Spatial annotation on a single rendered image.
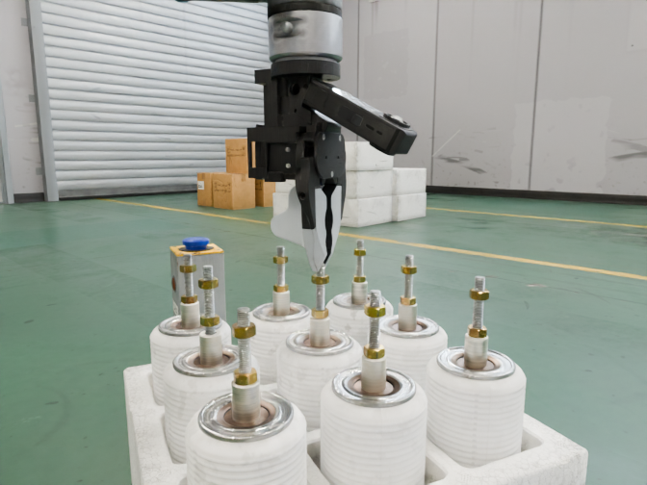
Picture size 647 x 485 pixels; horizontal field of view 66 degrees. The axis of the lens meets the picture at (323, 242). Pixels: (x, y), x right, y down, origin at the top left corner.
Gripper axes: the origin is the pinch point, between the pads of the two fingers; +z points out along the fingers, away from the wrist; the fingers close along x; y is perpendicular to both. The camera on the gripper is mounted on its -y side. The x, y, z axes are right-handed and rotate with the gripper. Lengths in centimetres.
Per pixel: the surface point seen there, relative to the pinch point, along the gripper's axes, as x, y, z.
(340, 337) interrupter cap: -1.8, -1.0, 9.3
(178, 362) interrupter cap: 11.4, 10.7, 9.3
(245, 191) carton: -310, 224, 19
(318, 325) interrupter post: 1.1, 0.3, 7.2
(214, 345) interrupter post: 9.9, 7.4, 7.6
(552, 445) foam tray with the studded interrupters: -2.1, -23.3, 16.8
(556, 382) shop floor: -59, -24, 35
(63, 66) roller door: -305, 434, -99
